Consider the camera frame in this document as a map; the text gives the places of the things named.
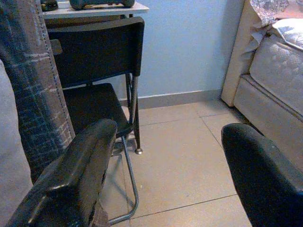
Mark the dark plaid cloth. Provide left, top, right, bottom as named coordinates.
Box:
left=0, top=0, right=76, bottom=184

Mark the grey cloth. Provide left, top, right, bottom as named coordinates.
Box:
left=0, top=59, right=34, bottom=227

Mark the white desk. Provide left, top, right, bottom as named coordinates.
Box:
left=41, top=0, right=150, bottom=20

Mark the black game controller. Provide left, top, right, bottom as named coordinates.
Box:
left=69, top=0, right=136, bottom=11

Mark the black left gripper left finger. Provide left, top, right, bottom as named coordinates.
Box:
left=7, top=118, right=118, bottom=227

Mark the black folding chair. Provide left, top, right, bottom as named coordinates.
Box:
left=45, top=16, right=145, bottom=225

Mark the grey floral print sheet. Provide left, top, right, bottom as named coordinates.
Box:
left=241, top=0, right=303, bottom=56

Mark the small dark desk object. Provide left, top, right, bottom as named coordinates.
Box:
left=40, top=0, right=59, bottom=11

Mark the quilted white mattress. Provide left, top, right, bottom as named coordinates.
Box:
left=248, top=35, right=303, bottom=115

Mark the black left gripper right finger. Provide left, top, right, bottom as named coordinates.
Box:
left=221, top=123, right=303, bottom=227

